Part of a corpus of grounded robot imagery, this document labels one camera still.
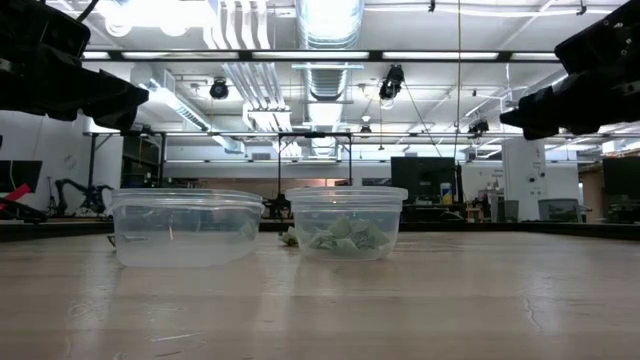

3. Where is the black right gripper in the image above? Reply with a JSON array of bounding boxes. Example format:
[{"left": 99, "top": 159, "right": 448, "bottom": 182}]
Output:
[{"left": 499, "top": 59, "right": 640, "bottom": 142}]

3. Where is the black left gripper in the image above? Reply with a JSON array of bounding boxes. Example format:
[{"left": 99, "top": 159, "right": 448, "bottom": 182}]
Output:
[{"left": 0, "top": 47, "right": 150, "bottom": 132}]

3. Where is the grey waste bin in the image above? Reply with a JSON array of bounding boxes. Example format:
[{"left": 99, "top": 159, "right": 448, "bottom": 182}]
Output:
[{"left": 497, "top": 199, "right": 522, "bottom": 224}]

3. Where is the white pillar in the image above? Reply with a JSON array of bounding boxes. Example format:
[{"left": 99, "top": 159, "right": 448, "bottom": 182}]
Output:
[{"left": 501, "top": 136, "right": 549, "bottom": 222}]

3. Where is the dark shelf rack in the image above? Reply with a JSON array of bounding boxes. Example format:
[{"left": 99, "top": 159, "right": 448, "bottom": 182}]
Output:
[{"left": 119, "top": 132, "right": 167, "bottom": 190}]

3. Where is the dark wide monitor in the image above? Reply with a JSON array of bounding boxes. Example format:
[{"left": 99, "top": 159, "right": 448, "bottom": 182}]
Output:
[{"left": 601, "top": 156, "right": 640, "bottom": 201}]

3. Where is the black hanging ceiling lamp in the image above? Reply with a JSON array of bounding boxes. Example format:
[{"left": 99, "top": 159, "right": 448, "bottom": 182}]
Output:
[
  {"left": 208, "top": 77, "right": 231, "bottom": 101},
  {"left": 377, "top": 63, "right": 406, "bottom": 101}
]

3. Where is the black computer monitor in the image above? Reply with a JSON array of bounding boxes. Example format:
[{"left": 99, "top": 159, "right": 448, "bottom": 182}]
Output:
[{"left": 0, "top": 159, "right": 44, "bottom": 194}]

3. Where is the black cabinet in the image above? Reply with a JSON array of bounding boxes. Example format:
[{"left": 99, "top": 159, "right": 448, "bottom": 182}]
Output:
[{"left": 390, "top": 156, "right": 465, "bottom": 207}]

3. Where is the red flat object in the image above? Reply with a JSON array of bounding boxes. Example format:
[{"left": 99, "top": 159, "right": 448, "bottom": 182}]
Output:
[{"left": 0, "top": 183, "right": 32, "bottom": 212}]

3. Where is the clear square plastic container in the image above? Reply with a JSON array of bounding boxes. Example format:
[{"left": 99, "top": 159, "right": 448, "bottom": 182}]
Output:
[{"left": 109, "top": 188, "right": 266, "bottom": 269}]

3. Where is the black overhead light beam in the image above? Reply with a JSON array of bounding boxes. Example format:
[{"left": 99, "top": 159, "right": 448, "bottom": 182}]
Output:
[{"left": 81, "top": 48, "right": 561, "bottom": 63}]

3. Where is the clear round plastic container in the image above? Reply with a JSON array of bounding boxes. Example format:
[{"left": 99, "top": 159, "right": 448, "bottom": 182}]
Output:
[{"left": 284, "top": 185, "right": 409, "bottom": 262}]

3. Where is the white diagonal ceiling duct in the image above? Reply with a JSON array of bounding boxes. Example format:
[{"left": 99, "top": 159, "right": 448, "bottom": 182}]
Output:
[{"left": 143, "top": 77, "right": 247, "bottom": 155}]

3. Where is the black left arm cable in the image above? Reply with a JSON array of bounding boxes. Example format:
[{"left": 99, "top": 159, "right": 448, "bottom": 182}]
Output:
[{"left": 74, "top": 0, "right": 101, "bottom": 24}]

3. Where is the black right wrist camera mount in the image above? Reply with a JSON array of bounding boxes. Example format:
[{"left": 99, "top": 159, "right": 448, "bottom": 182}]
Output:
[{"left": 553, "top": 0, "right": 640, "bottom": 76}]

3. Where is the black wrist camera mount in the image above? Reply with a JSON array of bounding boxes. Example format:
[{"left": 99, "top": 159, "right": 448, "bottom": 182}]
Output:
[
  {"left": 0, "top": 0, "right": 92, "bottom": 59},
  {"left": 553, "top": 0, "right": 640, "bottom": 76}
]

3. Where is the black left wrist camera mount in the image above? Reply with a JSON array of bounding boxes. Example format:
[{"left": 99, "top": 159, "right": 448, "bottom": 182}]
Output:
[{"left": 0, "top": 0, "right": 92, "bottom": 59}]

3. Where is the black metal frame stand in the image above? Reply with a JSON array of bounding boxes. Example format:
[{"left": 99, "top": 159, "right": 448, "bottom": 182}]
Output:
[{"left": 276, "top": 131, "right": 354, "bottom": 192}]

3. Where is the silver spiral ventilation duct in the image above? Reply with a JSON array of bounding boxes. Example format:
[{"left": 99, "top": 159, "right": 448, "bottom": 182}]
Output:
[{"left": 293, "top": 0, "right": 365, "bottom": 157}]

